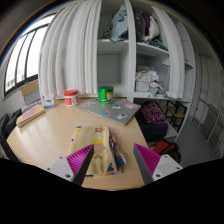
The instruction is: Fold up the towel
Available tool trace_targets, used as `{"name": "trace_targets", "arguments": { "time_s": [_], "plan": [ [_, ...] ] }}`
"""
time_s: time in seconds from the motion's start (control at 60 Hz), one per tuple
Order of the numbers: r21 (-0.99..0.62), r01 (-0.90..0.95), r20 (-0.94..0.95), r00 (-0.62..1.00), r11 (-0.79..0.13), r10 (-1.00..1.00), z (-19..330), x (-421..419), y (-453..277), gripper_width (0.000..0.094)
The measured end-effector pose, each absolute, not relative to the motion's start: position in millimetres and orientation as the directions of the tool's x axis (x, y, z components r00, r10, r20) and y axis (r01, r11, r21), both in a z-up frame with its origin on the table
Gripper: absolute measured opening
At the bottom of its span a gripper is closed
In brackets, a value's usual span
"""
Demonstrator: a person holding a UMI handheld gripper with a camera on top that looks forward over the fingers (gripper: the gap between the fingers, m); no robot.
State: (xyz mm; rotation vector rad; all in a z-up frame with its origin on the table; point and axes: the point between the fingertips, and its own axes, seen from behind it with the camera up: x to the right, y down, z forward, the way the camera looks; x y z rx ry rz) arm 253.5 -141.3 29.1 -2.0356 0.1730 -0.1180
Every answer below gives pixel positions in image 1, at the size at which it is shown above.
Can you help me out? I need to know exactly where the grey laptop with stickers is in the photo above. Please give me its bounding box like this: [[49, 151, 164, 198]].
[[76, 97, 143, 127]]

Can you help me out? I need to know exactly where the yellow patterned towel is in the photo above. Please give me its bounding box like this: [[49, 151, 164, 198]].
[[67, 124, 128, 177]]

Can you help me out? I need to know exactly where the wide white pleated curtain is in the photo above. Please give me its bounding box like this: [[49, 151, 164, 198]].
[[37, 0, 103, 100]]

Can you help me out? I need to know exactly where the dark blue armchair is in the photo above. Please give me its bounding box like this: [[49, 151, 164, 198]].
[[134, 102, 170, 143]]

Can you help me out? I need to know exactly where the white radiator under window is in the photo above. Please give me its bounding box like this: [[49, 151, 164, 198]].
[[20, 99, 43, 115]]

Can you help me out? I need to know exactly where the tan book with pink cover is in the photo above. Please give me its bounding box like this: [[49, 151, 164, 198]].
[[15, 103, 47, 129]]

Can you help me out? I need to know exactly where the wooden chair with black frame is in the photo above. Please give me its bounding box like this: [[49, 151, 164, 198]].
[[164, 99, 189, 133]]

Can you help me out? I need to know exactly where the green round tin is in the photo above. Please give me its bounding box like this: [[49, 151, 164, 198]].
[[97, 85, 115, 104]]

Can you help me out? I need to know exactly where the tall white ribbed radiator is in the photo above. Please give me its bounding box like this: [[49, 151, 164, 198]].
[[195, 102, 224, 145]]

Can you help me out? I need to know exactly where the red and black bag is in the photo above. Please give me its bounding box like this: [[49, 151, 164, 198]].
[[149, 139, 183, 165]]

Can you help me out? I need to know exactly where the white jar with red lid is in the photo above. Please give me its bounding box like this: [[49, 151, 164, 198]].
[[63, 89, 81, 108]]

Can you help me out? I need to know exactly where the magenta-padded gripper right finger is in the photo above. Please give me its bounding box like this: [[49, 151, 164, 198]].
[[132, 142, 184, 186]]

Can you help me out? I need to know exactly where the white shelf unit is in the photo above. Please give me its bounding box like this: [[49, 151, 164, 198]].
[[95, 0, 197, 105]]

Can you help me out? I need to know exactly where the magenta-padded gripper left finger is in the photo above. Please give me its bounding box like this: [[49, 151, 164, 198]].
[[44, 143, 96, 187]]

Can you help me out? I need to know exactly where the small white and green box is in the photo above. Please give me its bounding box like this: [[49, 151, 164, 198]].
[[41, 92, 57, 110]]

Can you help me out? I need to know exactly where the black-framed window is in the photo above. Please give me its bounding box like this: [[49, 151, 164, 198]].
[[2, 13, 57, 98]]

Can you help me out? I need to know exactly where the multicoloured patterned cushion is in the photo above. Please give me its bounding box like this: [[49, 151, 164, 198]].
[[139, 100, 168, 126]]

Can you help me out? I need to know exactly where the brown cardboard box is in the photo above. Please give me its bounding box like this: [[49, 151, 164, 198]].
[[20, 78, 42, 105]]

